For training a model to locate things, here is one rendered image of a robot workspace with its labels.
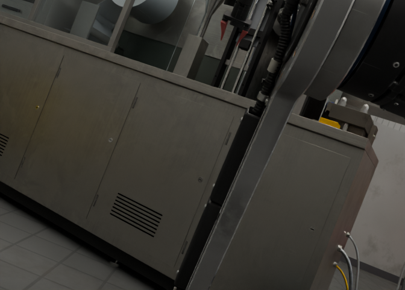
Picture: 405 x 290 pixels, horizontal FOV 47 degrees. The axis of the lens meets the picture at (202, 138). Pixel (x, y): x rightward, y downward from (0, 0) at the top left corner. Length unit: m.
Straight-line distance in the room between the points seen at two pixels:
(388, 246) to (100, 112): 4.18
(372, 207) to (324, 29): 5.16
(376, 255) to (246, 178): 5.12
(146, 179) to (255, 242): 0.55
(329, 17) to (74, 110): 1.94
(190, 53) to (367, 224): 3.67
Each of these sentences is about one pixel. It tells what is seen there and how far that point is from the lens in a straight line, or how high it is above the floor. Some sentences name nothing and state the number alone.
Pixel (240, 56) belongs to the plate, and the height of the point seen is 1.19.
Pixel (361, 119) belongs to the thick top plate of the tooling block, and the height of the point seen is 1.00.
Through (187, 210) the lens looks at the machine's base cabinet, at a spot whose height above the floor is 0.38.
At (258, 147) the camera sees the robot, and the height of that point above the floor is 0.69.
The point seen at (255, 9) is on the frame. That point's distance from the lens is 2.23.
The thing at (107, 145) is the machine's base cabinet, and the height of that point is 0.49.
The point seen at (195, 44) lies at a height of 1.13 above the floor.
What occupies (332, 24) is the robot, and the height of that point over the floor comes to 0.83.
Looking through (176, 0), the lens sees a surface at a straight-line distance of 2.74.
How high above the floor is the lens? 0.67
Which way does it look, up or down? level
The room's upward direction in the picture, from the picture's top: 22 degrees clockwise
